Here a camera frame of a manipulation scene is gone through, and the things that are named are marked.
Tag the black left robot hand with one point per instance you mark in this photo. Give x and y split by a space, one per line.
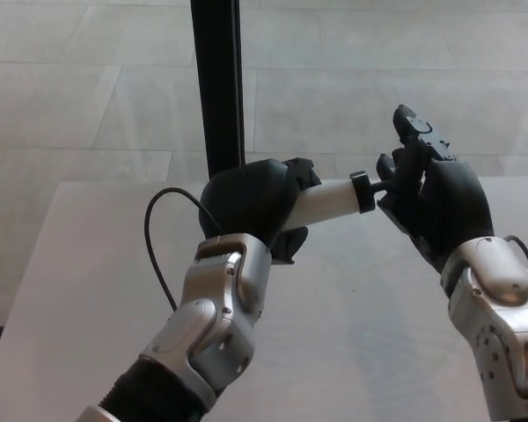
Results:
246 198

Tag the black vertical post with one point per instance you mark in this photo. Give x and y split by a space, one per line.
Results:
217 88

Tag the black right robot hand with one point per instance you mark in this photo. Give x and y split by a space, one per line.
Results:
453 202

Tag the white Franklin air pump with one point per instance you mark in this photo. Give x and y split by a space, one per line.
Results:
325 202

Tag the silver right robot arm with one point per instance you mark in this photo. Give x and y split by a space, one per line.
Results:
497 316

